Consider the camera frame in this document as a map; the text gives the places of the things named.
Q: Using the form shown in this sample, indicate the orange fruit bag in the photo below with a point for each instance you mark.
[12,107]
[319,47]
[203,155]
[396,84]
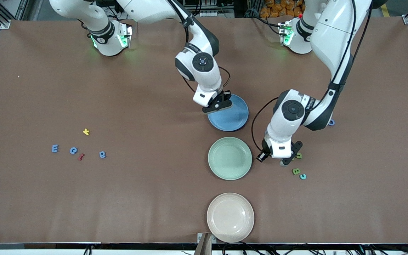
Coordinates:
[278,9]

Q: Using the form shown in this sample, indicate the blue letter a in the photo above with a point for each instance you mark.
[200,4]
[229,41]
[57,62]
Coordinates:
[102,156]

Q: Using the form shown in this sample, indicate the blue letter E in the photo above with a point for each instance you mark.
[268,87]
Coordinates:
[53,148]

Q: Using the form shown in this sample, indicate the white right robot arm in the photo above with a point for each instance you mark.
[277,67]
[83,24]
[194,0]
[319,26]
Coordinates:
[204,76]

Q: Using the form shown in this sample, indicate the blue plate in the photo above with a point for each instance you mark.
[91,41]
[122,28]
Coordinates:
[232,120]

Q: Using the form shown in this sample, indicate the green plate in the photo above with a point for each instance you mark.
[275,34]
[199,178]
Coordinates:
[230,158]

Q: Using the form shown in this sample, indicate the teal letter c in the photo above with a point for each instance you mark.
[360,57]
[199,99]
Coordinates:
[300,176]

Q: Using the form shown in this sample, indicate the green letter B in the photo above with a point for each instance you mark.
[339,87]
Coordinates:
[296,171]

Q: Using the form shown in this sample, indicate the blue letter G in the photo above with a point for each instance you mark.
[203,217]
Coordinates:
[71,150]

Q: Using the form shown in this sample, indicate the beige plate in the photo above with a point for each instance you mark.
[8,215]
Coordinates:
[230,217]

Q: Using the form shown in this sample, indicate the yellow letter k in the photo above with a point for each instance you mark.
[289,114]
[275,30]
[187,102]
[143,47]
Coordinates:
[86,131]

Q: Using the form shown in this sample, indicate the grey power strip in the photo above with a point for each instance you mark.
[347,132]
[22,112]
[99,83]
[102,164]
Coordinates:
[214,14]

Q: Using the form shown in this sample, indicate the red letter I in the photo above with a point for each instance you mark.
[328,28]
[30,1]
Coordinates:
[80,157]

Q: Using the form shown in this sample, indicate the metal table bracket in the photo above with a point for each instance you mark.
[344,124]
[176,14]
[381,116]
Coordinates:
[204,246]

